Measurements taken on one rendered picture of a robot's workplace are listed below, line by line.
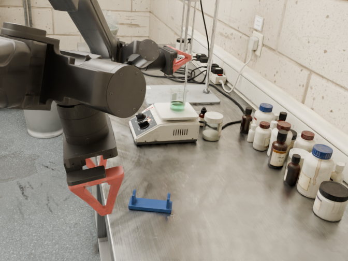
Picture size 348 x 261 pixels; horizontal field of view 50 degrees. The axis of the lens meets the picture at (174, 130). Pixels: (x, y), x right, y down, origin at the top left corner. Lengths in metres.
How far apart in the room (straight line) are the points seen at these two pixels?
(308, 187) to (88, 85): 0.73
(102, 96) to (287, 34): 1.08
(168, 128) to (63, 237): 1.00
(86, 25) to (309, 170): 0.63
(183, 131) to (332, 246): 0.52
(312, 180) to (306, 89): 0.40
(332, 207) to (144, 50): 0.58
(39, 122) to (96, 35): 1.94
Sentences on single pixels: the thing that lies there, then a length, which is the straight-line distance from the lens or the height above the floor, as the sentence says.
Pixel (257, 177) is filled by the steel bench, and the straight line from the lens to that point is 1.05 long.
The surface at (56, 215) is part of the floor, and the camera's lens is 2.07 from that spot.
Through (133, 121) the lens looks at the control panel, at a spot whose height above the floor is 0.78.
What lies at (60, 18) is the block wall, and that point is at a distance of 3.44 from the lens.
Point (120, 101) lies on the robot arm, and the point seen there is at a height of 1.15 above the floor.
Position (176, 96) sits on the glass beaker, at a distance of 1.13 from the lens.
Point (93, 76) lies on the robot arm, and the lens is 0.38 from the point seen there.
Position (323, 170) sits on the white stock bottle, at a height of 0.84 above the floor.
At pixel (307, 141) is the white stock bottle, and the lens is 1.12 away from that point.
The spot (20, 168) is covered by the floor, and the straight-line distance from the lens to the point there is 2.48.
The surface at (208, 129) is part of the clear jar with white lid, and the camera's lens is 1.17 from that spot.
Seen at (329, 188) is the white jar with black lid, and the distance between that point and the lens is 0.95.
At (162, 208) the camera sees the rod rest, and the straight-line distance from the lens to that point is 0.86.
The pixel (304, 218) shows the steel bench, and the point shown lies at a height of 0.75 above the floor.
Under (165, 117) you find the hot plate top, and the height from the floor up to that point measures 0.84.
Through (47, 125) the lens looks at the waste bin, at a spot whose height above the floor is 0.11.
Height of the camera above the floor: 1.30
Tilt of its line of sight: 26 degrees down
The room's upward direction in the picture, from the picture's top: 5 degrees clockwise
